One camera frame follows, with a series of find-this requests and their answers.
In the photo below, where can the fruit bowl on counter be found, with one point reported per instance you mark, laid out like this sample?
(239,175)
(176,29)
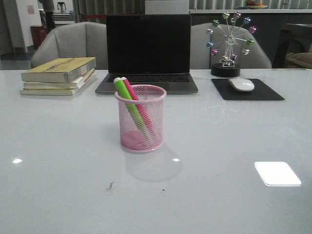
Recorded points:
(252,4)

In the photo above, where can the green highlighter pen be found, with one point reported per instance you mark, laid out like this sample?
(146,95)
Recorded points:
(123,91)

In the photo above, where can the grey armchair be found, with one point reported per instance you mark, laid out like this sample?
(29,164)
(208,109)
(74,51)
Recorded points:
(83,39)
(200,57)

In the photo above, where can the black mouse pad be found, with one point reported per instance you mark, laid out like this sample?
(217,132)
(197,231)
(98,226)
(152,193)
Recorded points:
(261,91)

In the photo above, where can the white computer mouse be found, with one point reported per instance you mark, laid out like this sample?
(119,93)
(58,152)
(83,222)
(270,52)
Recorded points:
(241,84)

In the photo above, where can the pink highlighter pen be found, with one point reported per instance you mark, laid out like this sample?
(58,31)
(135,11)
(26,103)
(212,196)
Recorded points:
(132,91)

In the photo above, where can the ferris wheel desk ornament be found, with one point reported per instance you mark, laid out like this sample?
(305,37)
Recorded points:
(228,42)

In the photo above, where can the right grey armchair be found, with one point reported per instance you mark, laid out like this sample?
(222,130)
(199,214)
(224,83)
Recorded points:
(200,57)

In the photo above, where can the person standing in background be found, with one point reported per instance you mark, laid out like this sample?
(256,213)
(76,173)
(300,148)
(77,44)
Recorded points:
(47,18)

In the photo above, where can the red trash bin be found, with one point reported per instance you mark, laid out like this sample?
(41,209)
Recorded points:
(38,35)

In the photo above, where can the top yellow book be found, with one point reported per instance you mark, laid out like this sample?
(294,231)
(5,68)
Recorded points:
(60,70)

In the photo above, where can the left grey armchair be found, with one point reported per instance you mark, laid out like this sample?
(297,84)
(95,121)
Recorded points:
(83,39)

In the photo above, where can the bottom yellow book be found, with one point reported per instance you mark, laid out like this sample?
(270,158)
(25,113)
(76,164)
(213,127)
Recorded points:
(50,92)

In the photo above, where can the pink mesh pen holder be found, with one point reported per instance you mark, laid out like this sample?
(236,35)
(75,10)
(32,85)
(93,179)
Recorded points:
(131,138)

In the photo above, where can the beige cushion at right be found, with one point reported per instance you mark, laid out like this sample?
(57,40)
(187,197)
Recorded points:
(303,60)

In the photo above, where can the middle cream book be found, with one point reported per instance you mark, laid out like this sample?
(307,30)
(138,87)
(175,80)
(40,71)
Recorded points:
(77,83)

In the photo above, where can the yellow book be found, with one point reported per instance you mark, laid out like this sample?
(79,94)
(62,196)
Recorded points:
(60,70)
(50,92)

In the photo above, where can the grey open laptop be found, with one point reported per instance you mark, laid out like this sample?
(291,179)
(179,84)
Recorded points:
(149,49)

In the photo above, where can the white box behind laptop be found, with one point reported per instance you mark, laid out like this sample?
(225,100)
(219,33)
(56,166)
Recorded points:
(160,7)

